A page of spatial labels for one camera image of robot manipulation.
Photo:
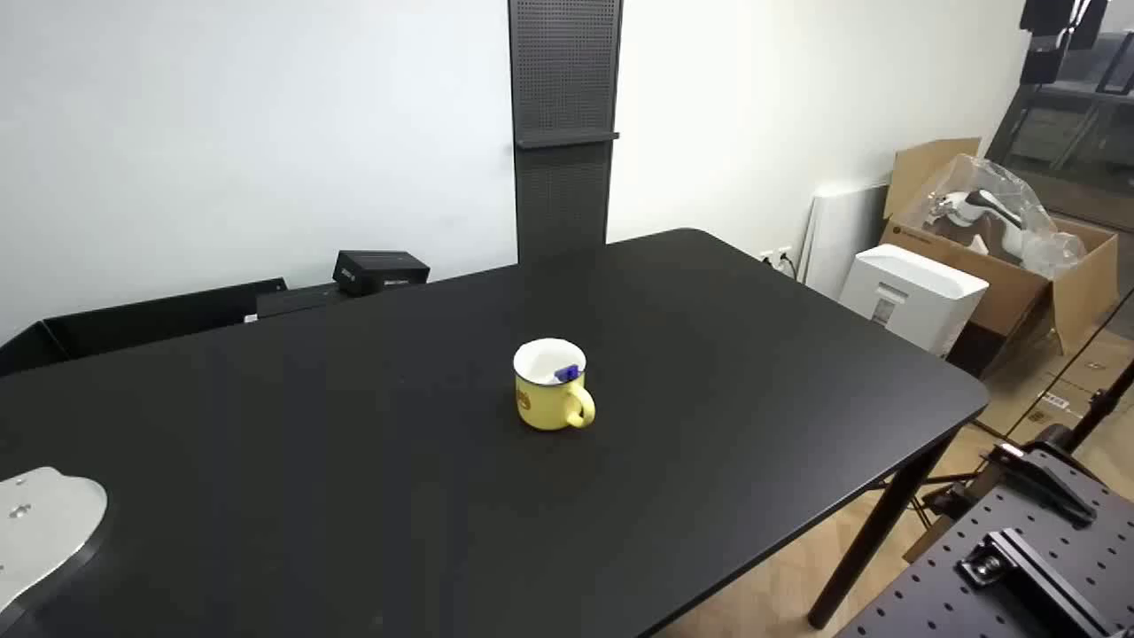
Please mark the black perforated breadboard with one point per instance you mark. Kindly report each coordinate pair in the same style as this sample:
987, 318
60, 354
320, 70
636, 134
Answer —
1044, 554

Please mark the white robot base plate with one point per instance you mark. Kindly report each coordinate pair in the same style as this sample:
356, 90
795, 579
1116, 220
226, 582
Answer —
43, 524

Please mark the black table leg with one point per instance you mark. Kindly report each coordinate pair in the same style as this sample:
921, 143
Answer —
873, 534

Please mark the dark grey perforated pillar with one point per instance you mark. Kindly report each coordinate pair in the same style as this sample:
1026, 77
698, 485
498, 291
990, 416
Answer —
564, 59

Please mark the black tray behind table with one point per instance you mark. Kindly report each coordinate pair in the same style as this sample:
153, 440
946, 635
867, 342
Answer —
119, 328

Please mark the yellow enamel mug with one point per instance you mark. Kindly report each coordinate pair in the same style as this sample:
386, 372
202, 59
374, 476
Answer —
542, 402

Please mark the clear plastic wrap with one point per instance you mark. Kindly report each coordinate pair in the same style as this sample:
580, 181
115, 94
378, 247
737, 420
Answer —
994, 214

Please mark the small black box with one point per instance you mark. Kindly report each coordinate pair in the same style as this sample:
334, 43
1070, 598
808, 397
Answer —
374, 272

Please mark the open cardboard box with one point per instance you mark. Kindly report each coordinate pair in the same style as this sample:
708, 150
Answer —
1014, 298

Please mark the white flat panel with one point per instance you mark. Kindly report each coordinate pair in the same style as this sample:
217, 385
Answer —
840, 220

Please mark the purple marker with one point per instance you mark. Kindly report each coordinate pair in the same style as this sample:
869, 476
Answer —
567, 372

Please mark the white paper shredder bin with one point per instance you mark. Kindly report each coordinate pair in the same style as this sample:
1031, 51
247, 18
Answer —
910, 297

